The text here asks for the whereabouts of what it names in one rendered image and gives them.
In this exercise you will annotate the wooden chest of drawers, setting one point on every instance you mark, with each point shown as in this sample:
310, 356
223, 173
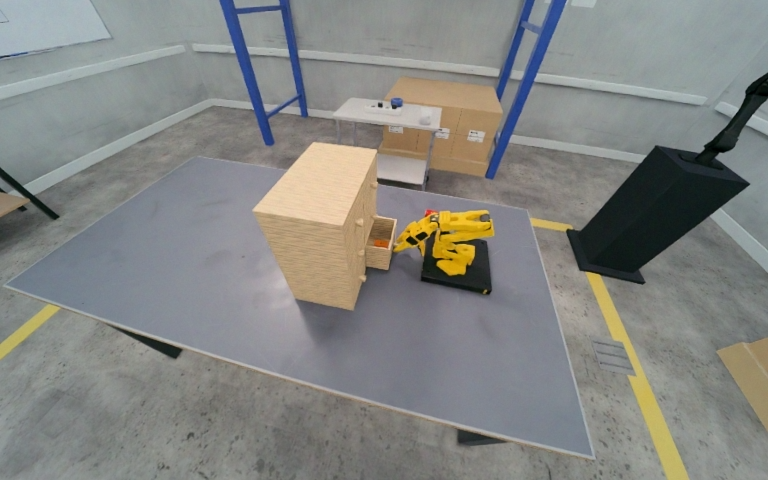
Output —
303, 216

